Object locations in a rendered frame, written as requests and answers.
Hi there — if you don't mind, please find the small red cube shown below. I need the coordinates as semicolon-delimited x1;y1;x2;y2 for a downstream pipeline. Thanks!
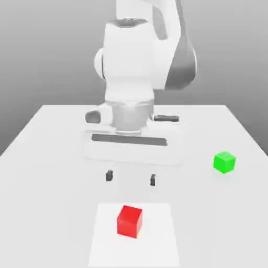
116;205;143;240

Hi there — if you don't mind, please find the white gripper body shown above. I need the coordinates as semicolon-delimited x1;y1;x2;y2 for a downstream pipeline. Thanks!
81;129;183;166

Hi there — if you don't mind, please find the small green cube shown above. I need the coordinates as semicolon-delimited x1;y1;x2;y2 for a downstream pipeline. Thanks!
213;151;237;174

